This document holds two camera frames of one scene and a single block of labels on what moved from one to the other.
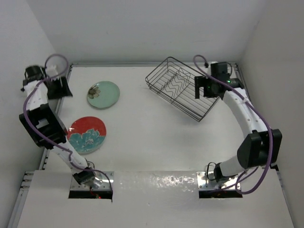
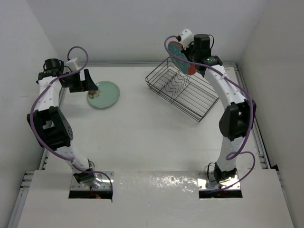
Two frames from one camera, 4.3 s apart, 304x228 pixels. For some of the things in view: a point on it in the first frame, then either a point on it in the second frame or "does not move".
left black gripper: [64, 91] to [87, 85]
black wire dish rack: [174, 81] does not move
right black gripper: [200, 81] to [186, 52]
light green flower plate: [103, 94] does not move
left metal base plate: [102, 183] does not move
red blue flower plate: [86, 135] to [175, 49]
